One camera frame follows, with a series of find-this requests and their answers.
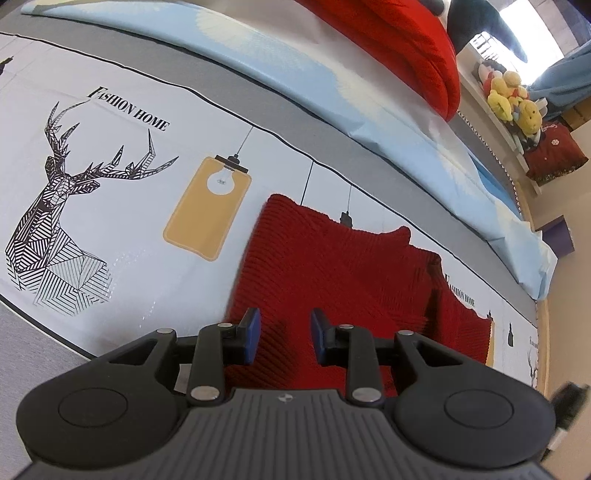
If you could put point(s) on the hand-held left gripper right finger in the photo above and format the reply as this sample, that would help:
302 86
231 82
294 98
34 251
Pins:
318 336

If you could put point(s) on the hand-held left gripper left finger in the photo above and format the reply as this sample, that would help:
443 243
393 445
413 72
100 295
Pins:
251 336

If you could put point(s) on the dark red knit sweater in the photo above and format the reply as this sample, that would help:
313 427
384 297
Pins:
323 258

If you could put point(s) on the purple bag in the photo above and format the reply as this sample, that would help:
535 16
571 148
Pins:
558 235

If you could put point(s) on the dark red cushion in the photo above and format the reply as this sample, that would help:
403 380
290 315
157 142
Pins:
554 147

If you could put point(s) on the dark striped plush toy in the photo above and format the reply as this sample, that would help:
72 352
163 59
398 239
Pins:
531 141

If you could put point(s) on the light blue duvet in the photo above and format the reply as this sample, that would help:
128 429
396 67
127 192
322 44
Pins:
300 60

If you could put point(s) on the yellow duck plush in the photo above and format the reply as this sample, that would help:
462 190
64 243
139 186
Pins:
501 106

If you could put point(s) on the red folded blanket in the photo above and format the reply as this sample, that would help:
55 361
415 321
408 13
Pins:
406 37

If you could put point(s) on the pale orange plush toy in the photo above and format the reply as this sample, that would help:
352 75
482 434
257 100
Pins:
508 83

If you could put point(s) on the blue curtain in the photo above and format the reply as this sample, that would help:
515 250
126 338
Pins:
568 78

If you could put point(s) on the teal shark plush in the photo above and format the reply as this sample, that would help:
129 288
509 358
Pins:
475 18

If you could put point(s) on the window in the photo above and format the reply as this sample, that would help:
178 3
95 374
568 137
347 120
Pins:
531 18

